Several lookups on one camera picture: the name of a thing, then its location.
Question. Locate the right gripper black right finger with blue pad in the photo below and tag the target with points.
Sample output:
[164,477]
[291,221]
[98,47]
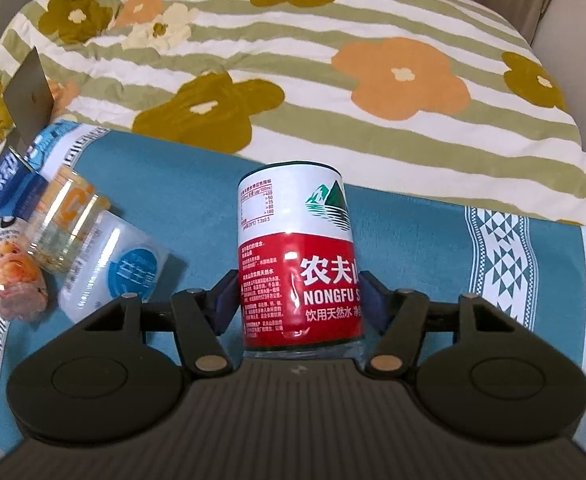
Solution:
[399,317]

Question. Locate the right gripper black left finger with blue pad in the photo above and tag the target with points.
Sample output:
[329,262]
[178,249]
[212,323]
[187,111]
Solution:
[200,317]

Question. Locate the red label bottle cup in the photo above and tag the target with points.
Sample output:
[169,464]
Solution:
[298,274]

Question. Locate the white blue label bottle cup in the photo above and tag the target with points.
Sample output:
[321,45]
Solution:
[116,259]

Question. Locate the yellow orange label bottle cup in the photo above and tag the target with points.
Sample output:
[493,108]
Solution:
[62,219]

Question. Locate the dark blue label bottle cup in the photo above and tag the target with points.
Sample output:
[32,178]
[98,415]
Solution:
[20,186]

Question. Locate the floral striped duvet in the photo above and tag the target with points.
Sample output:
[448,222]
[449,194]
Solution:
[436,98]

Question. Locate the grey cardboard flap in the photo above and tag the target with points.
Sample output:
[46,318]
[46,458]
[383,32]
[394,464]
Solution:
[29,102]

